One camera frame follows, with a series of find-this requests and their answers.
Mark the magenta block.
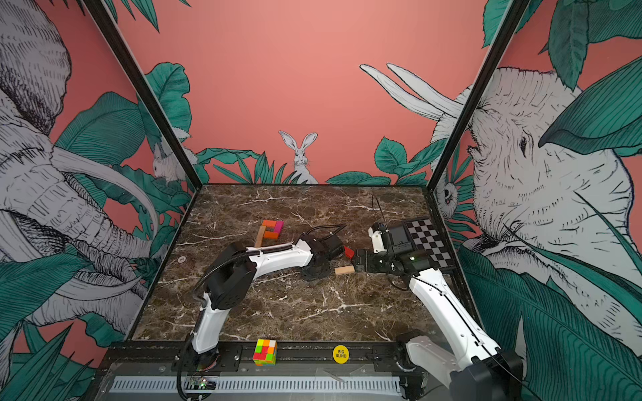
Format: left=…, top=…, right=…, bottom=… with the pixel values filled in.
left=274, top=221, right=284, bottom=234

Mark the natural wood block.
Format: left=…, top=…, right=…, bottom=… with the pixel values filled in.
left=254, top=226, right=266, bottom=248
left=334, top=266, right=355, bottom=276

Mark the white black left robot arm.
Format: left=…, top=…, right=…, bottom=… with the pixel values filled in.
left=173, top=224, right=345, bottom=371

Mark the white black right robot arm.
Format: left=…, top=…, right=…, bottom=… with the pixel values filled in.
left=352, top=219, right=523, bottom=400

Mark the black white checkerboard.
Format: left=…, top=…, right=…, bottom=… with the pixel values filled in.
left=403, top=217, right=456, bottom=269

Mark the yellow big blind chip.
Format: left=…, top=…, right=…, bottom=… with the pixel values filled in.
left=332, top=344, right=350, bottom=364

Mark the colourful puzzle cube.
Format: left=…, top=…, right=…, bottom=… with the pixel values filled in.
left=252, top=339, right=278, bottom=366

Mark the small circuit board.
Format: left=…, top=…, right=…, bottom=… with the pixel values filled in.
left=185, top=377, right=217, bottom=391

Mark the white ventilation grille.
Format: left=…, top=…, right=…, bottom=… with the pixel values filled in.
left=109, top=376, right=402, bottom=396

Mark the black front rail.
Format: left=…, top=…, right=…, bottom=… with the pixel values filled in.
left=99, top=340, right=508, bottom=374

